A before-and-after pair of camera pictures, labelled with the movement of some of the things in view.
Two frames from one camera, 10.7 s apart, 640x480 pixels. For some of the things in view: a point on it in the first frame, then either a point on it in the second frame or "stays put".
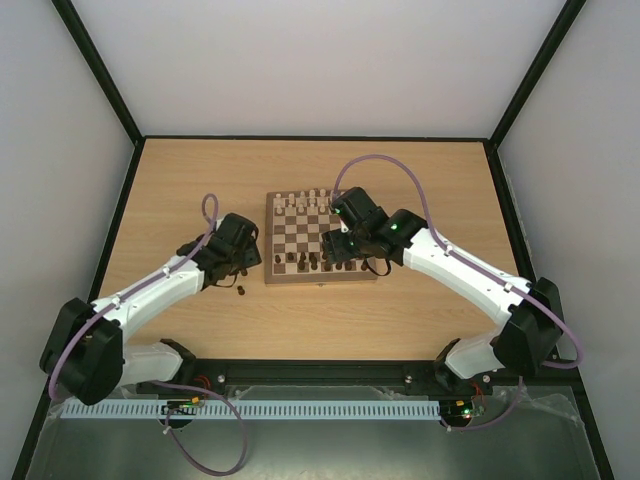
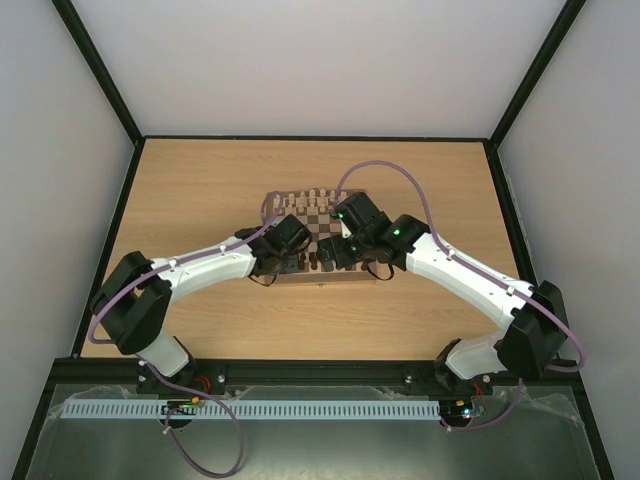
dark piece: x=313 y=260 stays put
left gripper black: x=252 y=255 to x=292 y=267
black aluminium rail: x=246 y=373 stays put
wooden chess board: x=294 y=254 stays put
